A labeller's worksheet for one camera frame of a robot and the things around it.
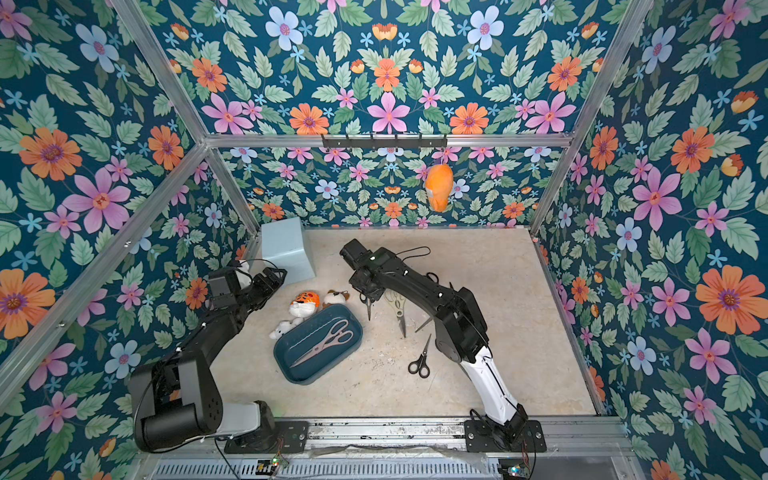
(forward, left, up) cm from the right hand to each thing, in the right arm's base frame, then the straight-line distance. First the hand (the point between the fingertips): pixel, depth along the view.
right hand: (358, 287), depth 91 cm
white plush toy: (-10, +22, -7) cm, 26 cm away
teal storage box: (-11, +14, -9) cm, 20 cm away
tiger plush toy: (-4, +17, -4) cm, 18 cm away
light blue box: (+10, +24, +7) cm, 27 cm away
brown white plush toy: (0, +8, -6) cm, 11 cm away
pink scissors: (-12, +7, -10) cm, 17 cm away
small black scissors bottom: (-20, -20, -11) cm, 30 cm away
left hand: (+1, +23, +5) cm, 23 cm away
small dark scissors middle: (-7, -20, -10) cm, 24 cm away
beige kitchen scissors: (-3, -13, -10) cm, 17 cm away
